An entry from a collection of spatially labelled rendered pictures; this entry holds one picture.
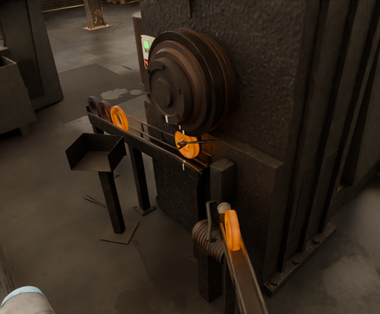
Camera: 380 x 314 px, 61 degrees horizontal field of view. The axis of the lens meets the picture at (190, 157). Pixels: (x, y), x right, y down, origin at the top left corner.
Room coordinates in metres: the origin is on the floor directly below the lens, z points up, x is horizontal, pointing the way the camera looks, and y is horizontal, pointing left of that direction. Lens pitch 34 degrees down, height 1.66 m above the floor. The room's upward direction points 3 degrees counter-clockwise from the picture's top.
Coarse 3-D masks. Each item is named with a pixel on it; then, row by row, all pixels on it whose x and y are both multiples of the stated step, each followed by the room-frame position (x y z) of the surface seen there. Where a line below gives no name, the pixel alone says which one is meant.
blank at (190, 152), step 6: (180, 138) 1.37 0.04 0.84; (186, 138) 1.33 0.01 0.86; (192, 138) 1.31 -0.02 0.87; (192, 144) 1.29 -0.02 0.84; (198, 144) 1.30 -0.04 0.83; (180, 150) 1.37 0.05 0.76; (186, 150) 1.34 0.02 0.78; (192, 150) 1.30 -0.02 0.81; (198, 150) 1.30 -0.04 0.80; (186, 156) 1.34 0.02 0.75; (192, 156) 1.30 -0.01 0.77
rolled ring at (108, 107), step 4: (104, 100) 2.09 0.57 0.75; (100, 104) 2.08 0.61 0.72; (104, 104) 2.03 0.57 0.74; (108, 104) 2.04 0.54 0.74; (100, 108) 2.10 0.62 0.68; (104, 108) 2.12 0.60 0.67; (108, 108) 2.01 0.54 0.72; (100, 112) 2.11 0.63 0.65; (104, 112) 2.11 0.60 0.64; (108, 112) 1.99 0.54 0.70; (104, 116) 2.10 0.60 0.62; (108, 120) 2.07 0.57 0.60
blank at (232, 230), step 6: (228, 216) 0.87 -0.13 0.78; (234, 216) 0.86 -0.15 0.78; (228, 222) 0.86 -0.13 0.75; (234, 222) 0.84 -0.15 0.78; (228, 228) 0.89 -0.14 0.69; (234, 228) 0.82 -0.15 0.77; (228, 234) 0.87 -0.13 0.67; (234, 234) 0.80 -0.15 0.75; (228, 240) 0.86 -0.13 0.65; (234, 240) 0.79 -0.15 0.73; (234, 246) 0.79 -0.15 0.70
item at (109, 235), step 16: (80, 144) 1.64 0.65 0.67; (96, 144) 1.68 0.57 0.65; (112, 144) 1.64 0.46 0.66; (80, 160) 1.59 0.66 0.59; (96, 160) 1.57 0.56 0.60; (112, 160) 1.46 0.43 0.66; (112, 176) 1.57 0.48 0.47; (112, 192) 1.53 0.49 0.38; (112, 208) 1.53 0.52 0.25; (112, 224) 1.54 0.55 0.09; (128, 224) 1.61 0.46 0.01; (112, 240) 1.47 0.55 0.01; (128, 240) 1.46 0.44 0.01
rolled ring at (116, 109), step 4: (112, 108) 1.94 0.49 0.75; (116, 108) 1.90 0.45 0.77; (120, 108) 1.90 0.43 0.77; (112, 112) 1.95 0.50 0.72; (116, 112) 1.90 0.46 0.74; (120, 112) 1.87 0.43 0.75; (112, 116) 1.96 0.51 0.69; (116, 116) 1.98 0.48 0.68; (120, 116) 1.86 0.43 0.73; (124, 116) 1.86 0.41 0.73; (112, 120) 1.98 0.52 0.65; (116, 120) 1.96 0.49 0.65; (124, 120) 1.85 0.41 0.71; (116, 124) 1.94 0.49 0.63; (120, 124) 1.95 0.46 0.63; (124, 124) 1.84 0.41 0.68; (124, 128) 1.85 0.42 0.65
